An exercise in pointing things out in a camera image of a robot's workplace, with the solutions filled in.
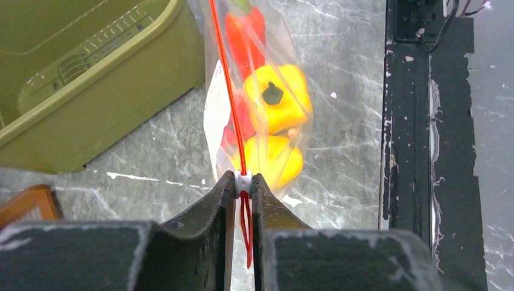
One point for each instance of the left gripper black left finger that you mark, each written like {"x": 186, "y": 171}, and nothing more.
{"x": 194, "y": 250}

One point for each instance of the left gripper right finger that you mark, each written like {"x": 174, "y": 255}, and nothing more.
{"x": 290, "y": 255}

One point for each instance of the yellow toy mango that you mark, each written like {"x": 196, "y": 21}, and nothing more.
{"x": 274, "y": 158}

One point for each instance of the clear zip top bag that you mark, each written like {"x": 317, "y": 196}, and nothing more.
{"x": 223, "y": 81}

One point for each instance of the yellow toy bell pepper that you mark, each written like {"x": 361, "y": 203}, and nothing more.
{"x": 281, "y": 95}

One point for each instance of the orange toy carrot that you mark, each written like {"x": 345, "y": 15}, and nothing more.
{"x": 239, "y": 31}

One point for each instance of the wooden shelf rack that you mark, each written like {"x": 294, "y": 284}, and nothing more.
{"x": 36, "y": 203}

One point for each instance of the olive green plastic basin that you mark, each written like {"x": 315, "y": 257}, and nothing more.
{"x": 77, "y": 76}

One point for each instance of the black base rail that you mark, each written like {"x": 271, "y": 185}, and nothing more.
{"x": 428, "y": 185}

